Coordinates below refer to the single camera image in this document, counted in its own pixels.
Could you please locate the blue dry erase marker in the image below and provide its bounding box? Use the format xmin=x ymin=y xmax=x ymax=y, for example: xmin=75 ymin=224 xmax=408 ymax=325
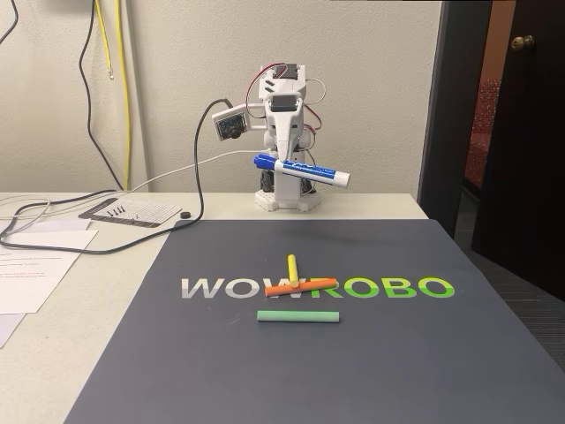
xmin=252 ymin=153 xmax=352 ymax=189

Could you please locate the orange chalk stick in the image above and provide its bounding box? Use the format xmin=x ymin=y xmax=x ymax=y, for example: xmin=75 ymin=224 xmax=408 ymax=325
xmin=263 ymin=276 xmax=337 ymax=297

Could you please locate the striped screw card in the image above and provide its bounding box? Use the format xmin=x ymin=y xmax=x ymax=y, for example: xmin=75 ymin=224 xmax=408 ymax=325
xmin=78 ymin=198 xmax=183 ymax=229

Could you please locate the green chalk stick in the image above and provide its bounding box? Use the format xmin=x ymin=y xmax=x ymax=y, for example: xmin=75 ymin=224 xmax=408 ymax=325
xmin=256 ymin=310 xmax=341 ymax=324

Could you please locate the grey WOWROBO mat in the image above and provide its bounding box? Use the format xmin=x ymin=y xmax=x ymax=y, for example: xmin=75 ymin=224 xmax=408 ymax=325
xmin=61 ymin=218 xmax=565 ymax=424

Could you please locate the dark wooden door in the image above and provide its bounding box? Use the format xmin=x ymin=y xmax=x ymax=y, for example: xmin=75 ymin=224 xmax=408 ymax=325
xmin=471 ymin=0 xmax=565 ymax=305

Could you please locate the blank white paper sheet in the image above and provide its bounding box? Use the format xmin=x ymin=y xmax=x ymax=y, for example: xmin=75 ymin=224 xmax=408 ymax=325
xmin=7 ymin=228 xmax=99 ymax=257

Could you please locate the printed white paper sheet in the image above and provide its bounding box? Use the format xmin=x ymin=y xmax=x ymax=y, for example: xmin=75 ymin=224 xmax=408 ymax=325
xmin=0 ymin=246 xmax=80 ymax=315

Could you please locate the red servo wire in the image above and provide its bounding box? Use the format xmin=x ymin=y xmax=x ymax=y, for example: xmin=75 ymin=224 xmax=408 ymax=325
xmin=303 ymin=104 xmax=324 ymax=133

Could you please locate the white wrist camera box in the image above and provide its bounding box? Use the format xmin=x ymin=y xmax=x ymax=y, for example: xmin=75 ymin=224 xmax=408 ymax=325
xmin=211 ymin=104 xmax=267 ymax=141

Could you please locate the black camera cable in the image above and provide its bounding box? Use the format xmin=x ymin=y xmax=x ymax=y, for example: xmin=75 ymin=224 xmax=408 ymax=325
xmin=0 ymin=99 xmax=233 ymax=255

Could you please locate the white cable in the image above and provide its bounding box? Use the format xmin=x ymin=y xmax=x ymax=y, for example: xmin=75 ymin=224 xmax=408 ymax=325
xmin=0 ymin=151 xmax=257 ymax=235

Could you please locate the long yellow wire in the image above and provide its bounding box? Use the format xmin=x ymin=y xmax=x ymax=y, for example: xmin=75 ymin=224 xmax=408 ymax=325
xmin=115 ymin=0 xmax=132 ymax=190

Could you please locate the dark grey door frame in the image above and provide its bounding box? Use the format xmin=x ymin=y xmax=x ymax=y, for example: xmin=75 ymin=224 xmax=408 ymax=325
xmin=417 ymin=0 xmax=493 ymax=243

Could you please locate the short yellow wire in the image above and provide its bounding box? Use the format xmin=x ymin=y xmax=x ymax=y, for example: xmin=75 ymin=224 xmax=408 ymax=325
xmin=94 ymin=0 xmax=116 ymax=80

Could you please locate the black wall cable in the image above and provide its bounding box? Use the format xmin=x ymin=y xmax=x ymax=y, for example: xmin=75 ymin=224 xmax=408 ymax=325
xmin=79 ymin=0 xmax=124 ymax=191

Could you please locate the thin black wire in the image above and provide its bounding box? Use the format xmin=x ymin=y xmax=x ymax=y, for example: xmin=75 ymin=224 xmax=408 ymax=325
xmin=0 ymin=0 xmax=19 ymax=45

